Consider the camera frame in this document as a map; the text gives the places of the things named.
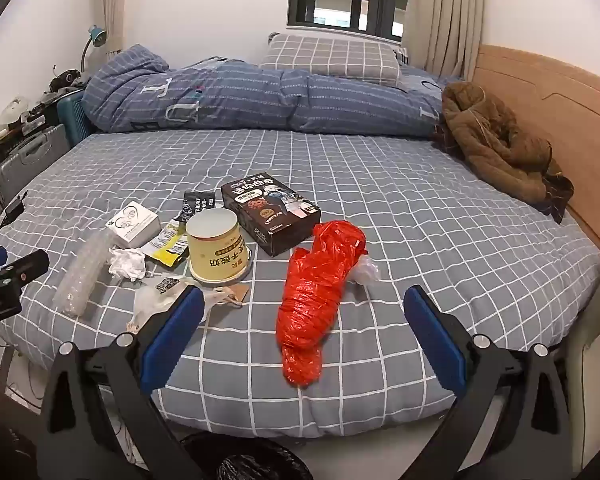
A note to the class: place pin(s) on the brown cardboard piece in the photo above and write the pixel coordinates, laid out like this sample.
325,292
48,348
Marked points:
237,294

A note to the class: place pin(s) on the white plastic object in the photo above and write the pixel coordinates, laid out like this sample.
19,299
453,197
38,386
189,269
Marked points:
10,110

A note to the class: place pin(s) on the clear plastic bottle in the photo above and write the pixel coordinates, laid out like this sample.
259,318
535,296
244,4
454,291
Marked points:
77,275

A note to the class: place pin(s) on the beige pleated curtain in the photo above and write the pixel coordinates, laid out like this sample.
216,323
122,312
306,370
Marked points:
455,15

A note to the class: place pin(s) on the teal suitcase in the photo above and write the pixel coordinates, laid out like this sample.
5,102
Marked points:
75,115

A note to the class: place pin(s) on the yellow snack wrapper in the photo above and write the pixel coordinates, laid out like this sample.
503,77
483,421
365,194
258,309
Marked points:
172,256

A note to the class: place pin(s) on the trash bin with black bag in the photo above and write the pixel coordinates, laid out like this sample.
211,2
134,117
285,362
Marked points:
245,460

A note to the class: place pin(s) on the red plastic bag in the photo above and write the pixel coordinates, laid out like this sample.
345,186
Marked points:
310,300

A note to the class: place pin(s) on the white plastic wrapper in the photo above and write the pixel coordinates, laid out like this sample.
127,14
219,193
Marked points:
152,302

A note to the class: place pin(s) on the grey checked pillow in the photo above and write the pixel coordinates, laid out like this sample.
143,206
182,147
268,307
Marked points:
330,57

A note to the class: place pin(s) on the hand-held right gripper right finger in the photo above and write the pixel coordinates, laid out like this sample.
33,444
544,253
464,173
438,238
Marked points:
435,340

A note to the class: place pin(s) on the grey suitcase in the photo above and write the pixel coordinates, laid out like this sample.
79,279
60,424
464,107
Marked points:
25,157

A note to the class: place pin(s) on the pale yellow snack packet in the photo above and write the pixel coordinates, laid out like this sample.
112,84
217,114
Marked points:
162,234

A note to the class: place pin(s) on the brown padded jacket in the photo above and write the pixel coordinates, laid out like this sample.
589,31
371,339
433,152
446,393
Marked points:
495,145

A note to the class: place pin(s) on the blue striped duvet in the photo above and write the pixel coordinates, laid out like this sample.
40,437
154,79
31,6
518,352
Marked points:
280,100

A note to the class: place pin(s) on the dark printed carton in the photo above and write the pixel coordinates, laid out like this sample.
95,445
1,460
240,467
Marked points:
275,210

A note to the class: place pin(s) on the white cabinet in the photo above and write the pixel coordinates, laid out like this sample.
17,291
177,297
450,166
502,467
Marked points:
592,360

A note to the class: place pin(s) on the bed with grey checked sheet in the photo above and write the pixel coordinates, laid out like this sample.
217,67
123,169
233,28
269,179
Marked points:
380,210

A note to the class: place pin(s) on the blue desk lamp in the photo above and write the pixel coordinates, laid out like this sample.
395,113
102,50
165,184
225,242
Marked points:
97,35

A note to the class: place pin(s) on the small white plastic bag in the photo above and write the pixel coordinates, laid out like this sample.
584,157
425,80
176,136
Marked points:
365,270

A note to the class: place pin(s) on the white earphone box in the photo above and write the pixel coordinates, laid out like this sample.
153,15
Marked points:
132,222

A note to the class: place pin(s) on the wooden headboard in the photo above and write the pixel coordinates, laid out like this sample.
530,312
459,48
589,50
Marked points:
555,105

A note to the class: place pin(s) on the black sachet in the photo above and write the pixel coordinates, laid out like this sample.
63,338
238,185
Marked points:
197,205

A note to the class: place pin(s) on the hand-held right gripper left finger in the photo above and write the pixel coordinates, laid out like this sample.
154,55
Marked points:
172,340

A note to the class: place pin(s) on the yellow yogurt tub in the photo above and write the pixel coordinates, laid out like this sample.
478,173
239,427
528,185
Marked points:
217,247

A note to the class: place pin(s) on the white tissue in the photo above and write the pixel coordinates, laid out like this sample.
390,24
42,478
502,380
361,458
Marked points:
127,262

